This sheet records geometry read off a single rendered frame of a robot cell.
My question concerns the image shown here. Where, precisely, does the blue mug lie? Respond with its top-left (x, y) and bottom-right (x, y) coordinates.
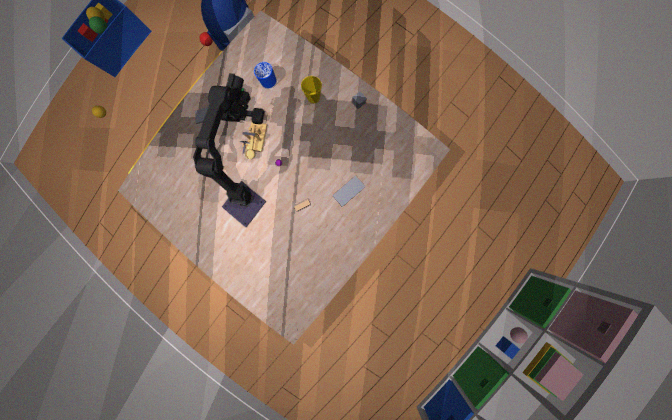
top-left (254, 62), bottom-right (277, 89)

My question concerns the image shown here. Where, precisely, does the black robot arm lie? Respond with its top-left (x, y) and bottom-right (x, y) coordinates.
top-left (193, 73), bottom-right (254, 208)

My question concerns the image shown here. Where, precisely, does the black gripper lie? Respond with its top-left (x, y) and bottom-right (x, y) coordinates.
top-left (221, 102), bottom-right (265, 125)

